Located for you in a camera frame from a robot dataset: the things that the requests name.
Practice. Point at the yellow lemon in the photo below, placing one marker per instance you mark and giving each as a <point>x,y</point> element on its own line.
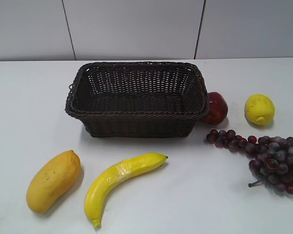
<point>259,109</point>

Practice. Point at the dark woven rectangular basket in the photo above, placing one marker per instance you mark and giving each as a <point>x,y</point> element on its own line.
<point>145,99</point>

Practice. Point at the red apple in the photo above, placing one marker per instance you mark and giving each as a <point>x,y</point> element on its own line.
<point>218,109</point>

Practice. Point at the yellow banana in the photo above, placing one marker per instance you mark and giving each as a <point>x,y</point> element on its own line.
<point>112,177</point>

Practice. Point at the orange yellow mango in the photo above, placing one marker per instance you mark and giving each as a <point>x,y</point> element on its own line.
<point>54,179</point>

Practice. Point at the purple grape bunch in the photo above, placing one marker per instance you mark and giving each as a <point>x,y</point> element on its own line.
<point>271,158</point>

